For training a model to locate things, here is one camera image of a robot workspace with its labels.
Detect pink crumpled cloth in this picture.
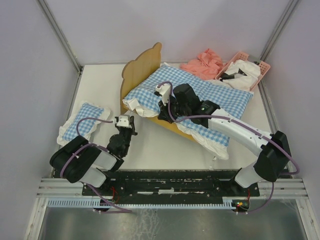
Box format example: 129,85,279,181
180,48,224,81

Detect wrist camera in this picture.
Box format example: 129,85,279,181
155,83,172,106
114,114,134,130

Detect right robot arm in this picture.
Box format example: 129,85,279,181
154,81,292,196

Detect right aluminium corner post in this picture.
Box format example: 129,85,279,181
258,0,301,66

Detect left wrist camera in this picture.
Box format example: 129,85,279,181
114,114,134,130

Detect white slotted cable duct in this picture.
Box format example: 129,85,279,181
47,197,236,210

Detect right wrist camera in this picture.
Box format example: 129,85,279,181
155,83,172,106

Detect aluminium corner post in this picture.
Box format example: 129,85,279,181
36,0,83,74
258,0,301,66

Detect pink plastic basket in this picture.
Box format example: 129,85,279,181
215,51,271,92

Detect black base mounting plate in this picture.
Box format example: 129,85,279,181
97,170,260,204

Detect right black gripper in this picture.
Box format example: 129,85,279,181
158,93,191,123

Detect white cloth in basket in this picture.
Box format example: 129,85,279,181
221,59,261,92

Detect blue checkered mattress cushion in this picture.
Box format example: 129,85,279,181
122,64,254,160

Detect wooden pet bed frame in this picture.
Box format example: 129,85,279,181
119,41,198,143

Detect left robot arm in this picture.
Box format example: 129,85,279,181
49,123,138,195

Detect small blue checkered pillow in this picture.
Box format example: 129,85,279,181
56,101,111,146

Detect black white object in basket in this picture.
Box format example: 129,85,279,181
219,68,247,81

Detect left aluminium corner post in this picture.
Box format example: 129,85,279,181
36,0,83,74

